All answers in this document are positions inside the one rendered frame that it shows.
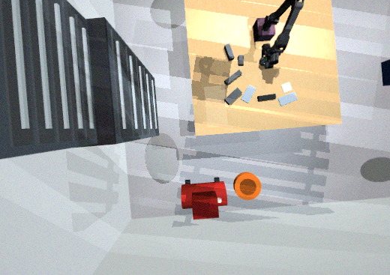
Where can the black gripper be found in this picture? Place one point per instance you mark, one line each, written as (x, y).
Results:
(266, 53)

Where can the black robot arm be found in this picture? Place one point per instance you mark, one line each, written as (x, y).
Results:
(283, 38)

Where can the white rectangular block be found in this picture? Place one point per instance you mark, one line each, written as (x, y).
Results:
(286, 87)

